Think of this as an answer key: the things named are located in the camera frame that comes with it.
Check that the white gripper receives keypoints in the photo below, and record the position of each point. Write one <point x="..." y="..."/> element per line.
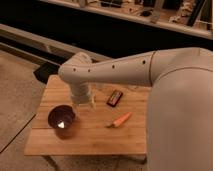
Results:
<point x="81" y="94"/>

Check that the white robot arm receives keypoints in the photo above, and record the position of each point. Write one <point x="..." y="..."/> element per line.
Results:
<point x="180" y="104"/>

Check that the dark purple bowl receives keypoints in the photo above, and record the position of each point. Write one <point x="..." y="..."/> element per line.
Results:
<point x="60" y="119"/>

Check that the dark red black snack bar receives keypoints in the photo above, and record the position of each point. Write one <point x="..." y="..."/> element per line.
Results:
<point x="114" y="98"/>

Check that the wooden table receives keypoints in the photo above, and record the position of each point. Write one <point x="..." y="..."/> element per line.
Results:
<point x="89" y="132"/>

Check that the black box on floor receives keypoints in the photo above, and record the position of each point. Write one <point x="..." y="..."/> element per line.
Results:
<point x="44" y="71"/>

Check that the long wooden shelf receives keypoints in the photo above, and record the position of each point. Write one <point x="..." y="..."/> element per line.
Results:
<point x="173" y="21"/>

